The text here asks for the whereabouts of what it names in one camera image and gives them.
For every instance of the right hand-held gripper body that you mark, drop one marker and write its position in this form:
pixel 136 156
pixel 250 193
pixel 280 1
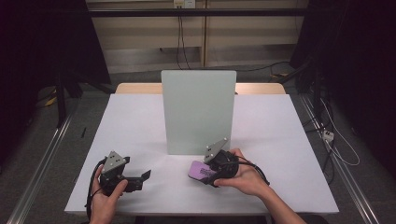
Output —
pixel 222 163

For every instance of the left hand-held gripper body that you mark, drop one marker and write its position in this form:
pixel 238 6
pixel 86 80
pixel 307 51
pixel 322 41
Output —
pixel 113 171

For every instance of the white glass whiteboard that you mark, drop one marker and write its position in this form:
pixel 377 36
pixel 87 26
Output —
pixel 199 112

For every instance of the person's right hand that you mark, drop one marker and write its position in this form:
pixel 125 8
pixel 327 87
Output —
pixel 249 180

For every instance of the person's left hand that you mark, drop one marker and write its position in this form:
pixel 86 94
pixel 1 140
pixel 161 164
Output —
pixel 104 202

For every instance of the white table mat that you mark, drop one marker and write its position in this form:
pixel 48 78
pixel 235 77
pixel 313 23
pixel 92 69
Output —
pixel 124 124

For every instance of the small black pen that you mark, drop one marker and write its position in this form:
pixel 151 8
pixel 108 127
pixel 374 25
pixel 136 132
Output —
pixel 83 132

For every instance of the black metal stand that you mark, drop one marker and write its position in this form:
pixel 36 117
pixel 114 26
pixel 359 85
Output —
pixel 61 99

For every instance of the white power strip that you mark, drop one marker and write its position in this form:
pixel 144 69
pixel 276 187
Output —
pixel 328 136

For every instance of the dark curtain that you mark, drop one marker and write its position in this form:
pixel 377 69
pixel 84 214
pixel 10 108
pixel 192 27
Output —
pixel 37 46
pixel 358 62

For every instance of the black horizontal beam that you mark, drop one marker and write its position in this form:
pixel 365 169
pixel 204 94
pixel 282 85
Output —
pixel 199 12

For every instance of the aluminium floor rail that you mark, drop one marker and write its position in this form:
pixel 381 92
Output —
pixel 342 174
pixel 40 161

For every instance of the white wall socket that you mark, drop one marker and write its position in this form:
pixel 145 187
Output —
pixel 184 3

